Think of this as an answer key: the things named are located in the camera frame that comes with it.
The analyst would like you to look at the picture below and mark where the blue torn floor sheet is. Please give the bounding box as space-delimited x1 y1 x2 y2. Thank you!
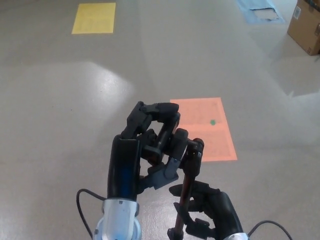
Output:
236 0 286 25

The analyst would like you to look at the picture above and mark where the orange paper sheet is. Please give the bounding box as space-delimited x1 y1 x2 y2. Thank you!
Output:
169 97 238 163

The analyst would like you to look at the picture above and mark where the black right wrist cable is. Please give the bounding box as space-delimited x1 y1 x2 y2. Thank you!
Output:
246 219 294 240

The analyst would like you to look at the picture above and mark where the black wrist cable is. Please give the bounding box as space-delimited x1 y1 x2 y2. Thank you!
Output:
76 188 108 238
246 219 294 240

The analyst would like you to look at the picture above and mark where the black telescopic phone stand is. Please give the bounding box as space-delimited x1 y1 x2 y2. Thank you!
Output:
142 112 204 240

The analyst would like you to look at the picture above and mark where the yellow paper sheet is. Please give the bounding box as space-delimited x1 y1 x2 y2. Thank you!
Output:
71 2 117 35

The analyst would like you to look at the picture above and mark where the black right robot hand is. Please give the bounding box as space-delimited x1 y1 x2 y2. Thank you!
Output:
168 181 245 240

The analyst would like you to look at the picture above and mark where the brown cardboard box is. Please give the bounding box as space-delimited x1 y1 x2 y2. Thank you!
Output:
287 0 320 56

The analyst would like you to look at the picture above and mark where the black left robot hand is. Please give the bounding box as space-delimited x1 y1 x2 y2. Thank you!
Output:
107 101 181 201

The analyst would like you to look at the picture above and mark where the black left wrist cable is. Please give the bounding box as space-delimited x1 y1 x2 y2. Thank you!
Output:
76 188 108 238

